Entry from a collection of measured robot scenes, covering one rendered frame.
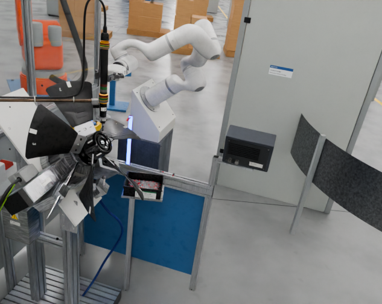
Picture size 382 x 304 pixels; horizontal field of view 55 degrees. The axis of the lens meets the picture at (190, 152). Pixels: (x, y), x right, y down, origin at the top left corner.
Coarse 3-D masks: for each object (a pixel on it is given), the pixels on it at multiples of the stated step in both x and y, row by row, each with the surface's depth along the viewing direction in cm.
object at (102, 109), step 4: (104, 28) 160; (104, 32) 161; (104, 36) 161; (108, 36) 162; (104, 40) 161; (108, 40) 162; (100, 104) 175; (104, 104) 175; (100, 108) 176; (104, 108) 176; (100, 112) 177; (104, 112) 177; (100, 116) 178; (104, 116) 178
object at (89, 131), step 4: (80, 124) 177; (84, 124) 177; (88, 124) 178; (92, 124) 178; (76, 128) 176; (80, 128) 177; (88, 128) 177; (92, 128) 177; (80, 132) 176; (84, 132) 176; (88, 132) 177; (92, 132) 177
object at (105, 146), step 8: (88, 136) 173; (96, 136) 173; (104, 136) 178; (88, 144) 170; (96, 144) 169; (104, 144) 176; (80, 152) 174; (88, 152) 171; (96, 152) 171; (104, 152) 172; (80, 160) 173; (88, 160) 176; (96, 160) 181
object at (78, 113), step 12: (60, 84) 179; (72, 84) 182; (84, 84) 185; (60, 96) 177; (84, 96) 182; (60, 108) 176; (72, 108) 177; (84, 108) 179; (72, 120) 176; (84, 120) 177
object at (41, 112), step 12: (36, 120) 149; (48, 120) 153; (60, 120) 157; (48, 132) 154; (60, 132) 158; (72, 132) 163; (48, 144) 156; (60, 144) 160; (72, 144) 166; (36, 156) 152
